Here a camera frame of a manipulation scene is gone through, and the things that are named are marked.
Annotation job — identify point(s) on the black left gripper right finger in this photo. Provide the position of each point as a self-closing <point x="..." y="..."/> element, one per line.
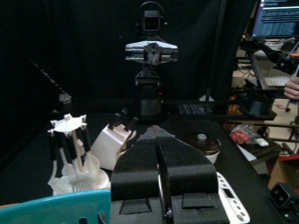
<point x="186" y="175"/>

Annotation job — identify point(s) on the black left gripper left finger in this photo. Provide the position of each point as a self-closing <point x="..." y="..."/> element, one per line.
<point x="133" y="175"/>

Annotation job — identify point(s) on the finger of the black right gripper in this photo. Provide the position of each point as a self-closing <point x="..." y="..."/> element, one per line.
<point x="157" y="54"/>
<point x="149" y="54"/>

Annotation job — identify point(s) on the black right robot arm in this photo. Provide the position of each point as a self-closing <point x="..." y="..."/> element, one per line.
<point x="149" y="99"/>

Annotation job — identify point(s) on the white knife block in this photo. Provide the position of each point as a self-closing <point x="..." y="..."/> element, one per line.
<point x="106" y="145"/>

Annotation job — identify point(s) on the person's hand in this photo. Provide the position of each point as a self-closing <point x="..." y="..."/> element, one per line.
<point x="291" y="87"/>

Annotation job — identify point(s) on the small pot with glass lid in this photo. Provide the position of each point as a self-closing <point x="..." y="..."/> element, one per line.
<point x="201" y="144"/>

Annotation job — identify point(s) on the white kitchen scale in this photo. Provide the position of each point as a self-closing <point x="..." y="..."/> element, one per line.
<point x="233" y="198"/>

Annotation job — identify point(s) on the clear bag with red items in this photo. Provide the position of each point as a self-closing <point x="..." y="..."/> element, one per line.
<point x="241" y="134"/>

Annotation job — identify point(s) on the small white object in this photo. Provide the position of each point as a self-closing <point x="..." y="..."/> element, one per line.
<point x="261" y="142"/>

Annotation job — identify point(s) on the teal plastic basket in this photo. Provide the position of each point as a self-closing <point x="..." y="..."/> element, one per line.
<point x="50" y="208"/>

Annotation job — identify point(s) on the brown cardboard box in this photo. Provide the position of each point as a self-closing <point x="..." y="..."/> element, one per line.
<point x="284" y="173"/>

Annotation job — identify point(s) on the red box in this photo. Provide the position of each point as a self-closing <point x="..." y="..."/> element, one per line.
<point x="289" y="158"/>

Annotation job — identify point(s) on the white keyboard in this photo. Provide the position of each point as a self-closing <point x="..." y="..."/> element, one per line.
<point x="276" y="81"/>

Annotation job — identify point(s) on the computer monitor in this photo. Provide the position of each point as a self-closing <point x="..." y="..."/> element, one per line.
<point x="276" y="19"/>

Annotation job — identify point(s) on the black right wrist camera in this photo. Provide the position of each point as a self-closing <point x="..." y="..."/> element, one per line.
<point x="150" y="21"/>

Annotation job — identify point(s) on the black frame pole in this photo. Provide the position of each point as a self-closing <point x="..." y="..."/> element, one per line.
<point x="216" y="49"/>

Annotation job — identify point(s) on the grey frame bracket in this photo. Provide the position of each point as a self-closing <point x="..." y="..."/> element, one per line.
<point x="206" y="98"/>
<point x="65" y="97"/>

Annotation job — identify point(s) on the black camera box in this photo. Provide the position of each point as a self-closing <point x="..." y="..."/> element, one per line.
<point x="283" y="197"/>

